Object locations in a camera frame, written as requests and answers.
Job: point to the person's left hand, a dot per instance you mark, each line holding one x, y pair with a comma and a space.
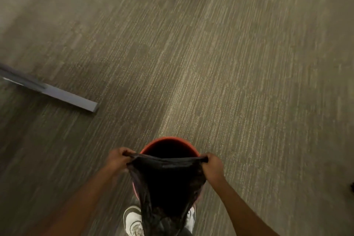
117, 159

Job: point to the person's right hand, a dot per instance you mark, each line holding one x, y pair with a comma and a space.
213, 168

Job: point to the person's left fingers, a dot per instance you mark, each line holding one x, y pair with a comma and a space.
125, 151

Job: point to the person's right fingers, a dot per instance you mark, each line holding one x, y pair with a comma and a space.
207, 157

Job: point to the black plastic trash bag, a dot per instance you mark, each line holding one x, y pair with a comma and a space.
166, 186

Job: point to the person's left forearm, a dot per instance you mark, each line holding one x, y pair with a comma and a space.
80, 202

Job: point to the person's right forearm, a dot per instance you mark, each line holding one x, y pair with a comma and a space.
243, 213

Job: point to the red round trash bin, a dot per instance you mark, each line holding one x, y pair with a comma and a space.
171, 146

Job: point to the person's white right shoe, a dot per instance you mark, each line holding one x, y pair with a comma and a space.
190, 220

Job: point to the person's white shoe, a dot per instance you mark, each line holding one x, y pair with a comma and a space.
132, 220
190, 220

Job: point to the person's white left shoe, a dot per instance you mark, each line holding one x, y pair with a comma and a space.
132, 220

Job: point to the grey metal furniture foot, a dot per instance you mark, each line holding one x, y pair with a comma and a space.
47, 89

